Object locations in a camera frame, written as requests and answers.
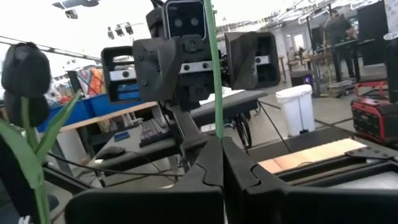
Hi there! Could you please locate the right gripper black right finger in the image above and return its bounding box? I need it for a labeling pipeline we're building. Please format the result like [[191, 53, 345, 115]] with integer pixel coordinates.
[[222, 136, 398, 224]]

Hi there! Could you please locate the black box with light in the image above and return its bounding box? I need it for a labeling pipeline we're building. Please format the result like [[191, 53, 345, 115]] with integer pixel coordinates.
[[290, 70, 315, 88]]

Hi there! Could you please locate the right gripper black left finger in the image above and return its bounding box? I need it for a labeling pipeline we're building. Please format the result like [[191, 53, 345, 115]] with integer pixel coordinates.
[[64, 136, 225, 224]]

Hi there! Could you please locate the blue plastic bin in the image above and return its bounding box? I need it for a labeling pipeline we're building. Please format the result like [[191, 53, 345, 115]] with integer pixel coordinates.
[[37, 99, 94, 133], [90, 91, 144, 118]]

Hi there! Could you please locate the black panel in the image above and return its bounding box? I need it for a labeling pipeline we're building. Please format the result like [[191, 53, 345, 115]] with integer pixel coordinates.
[[356, 0, 389, 66]]

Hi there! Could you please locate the black artificial tulip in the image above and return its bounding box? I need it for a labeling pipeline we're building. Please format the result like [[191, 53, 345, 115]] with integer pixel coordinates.
[[1, 41, 82, 224], [0, 91, 50, 190]]

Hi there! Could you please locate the black computer mouse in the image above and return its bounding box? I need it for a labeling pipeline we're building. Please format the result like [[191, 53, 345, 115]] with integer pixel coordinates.
[[96, 145, 127, 160]]

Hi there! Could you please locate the red metal frame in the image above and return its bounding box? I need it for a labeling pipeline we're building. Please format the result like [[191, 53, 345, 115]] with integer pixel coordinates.
[[354, 80, 389, 97]]

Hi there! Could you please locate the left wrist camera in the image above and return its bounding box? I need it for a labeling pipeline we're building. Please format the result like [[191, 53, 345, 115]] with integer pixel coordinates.
[[164, 0, 208, 41]]

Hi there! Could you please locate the person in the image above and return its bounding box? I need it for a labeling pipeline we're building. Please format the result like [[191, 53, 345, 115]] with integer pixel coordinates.
[[323, 9, 355, 78]]

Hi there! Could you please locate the dark red artificial tulip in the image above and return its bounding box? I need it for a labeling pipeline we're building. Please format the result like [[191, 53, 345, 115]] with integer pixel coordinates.
[[203, 0, 224, 141]]

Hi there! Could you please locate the colourful patterned cloth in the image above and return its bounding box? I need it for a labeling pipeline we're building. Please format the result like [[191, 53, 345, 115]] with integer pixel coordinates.
[[76, 67, 106, 97]]

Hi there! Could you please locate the light wooden workbench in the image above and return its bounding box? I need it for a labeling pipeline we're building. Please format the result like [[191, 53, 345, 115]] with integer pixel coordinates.
[[58, 101, 159, 133]]

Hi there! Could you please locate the red and black equipment case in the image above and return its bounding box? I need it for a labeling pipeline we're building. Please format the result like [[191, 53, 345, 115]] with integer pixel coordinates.
[[350, 96, 398, 146]]

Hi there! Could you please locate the white pedal trash bin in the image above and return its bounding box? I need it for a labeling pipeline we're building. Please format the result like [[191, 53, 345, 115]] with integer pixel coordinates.
[[275, 83, 317, 138]]

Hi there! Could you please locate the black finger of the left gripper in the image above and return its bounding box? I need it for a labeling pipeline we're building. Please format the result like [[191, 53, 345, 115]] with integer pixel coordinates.
[[223, 30, 281, 91], [101, 36, 184, 105]]

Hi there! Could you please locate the dark computer keyboard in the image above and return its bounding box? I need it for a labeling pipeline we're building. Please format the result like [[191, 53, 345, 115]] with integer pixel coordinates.
[[139, 119, 171, 147]]

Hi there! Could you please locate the black standing desk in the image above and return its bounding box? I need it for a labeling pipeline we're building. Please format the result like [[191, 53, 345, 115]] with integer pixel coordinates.
[[313, 39, 389, 82]]

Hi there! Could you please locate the small blue object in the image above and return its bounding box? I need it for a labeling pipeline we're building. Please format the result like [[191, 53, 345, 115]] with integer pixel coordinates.
[[113, 131, 131, 142]]

